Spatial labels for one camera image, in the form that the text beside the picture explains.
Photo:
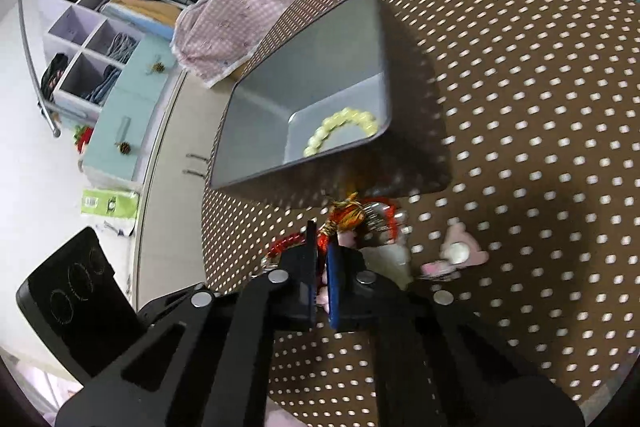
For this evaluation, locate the pink checkered cloth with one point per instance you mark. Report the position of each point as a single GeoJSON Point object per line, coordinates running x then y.
{"type": "Point", "coordinates": [240, 17]}

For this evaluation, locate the pinecone ornament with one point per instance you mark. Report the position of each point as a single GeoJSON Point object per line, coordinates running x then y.
{"type": "Point", "coordinates": [124, 148]}
{"type": "Point", "coordinates": [158, 68]}

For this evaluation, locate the red and green plant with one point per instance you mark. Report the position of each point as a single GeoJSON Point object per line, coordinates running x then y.
{"type": "Point", "coordinates": [84, 137]}

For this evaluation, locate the pale jade pendant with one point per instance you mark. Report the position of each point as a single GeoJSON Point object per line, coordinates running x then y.
{"type": "Point", "coordinates": [390, 262]}

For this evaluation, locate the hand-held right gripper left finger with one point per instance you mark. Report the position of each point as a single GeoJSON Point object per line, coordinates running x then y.
{"type": "Point", "coordinates": [314, 269]}

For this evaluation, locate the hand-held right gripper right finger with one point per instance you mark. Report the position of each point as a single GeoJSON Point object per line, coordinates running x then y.
{"type": "Point", "coordinates": [334, 287]}

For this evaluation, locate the silver metal tin box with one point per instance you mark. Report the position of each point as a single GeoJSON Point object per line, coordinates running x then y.
{"type": "Point", "coordinates": [310, 57]}

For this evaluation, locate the teal drawer cabinet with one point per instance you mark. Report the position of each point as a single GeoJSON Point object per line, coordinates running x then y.
{"type": "Point", "coordinates": [132, 107]}

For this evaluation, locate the cardboard box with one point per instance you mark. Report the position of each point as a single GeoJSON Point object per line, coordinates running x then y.
{"type": "Point", "coordinates": [240, 72]}

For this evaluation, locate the pink charm with white pearl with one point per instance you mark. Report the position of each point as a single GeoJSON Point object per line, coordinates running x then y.
{"type": "Point", "coordinates": [457, 252]}

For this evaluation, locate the black bag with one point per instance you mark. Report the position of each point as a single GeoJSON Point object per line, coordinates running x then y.
{"type": "Point", "coordinates": [52, 77]}

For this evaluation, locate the green packet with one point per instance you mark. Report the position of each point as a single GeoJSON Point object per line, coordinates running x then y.
{"type": "Point", "coordinates": [107, 204]}

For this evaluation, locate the curved metal rail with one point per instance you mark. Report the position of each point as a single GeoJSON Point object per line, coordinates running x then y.
{"type": "Point", "coordinates": [29, 52]}

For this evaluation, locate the white low cabinet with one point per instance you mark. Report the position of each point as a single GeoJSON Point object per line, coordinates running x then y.
{"type": "Point", "coordinates": [170, 187]}

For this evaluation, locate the folded jeans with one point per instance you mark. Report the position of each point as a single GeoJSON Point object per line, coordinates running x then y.
{"type": "Point", "coordinates": [122, 47]}
{"type": "Point", "coordinates": [105, 87]}

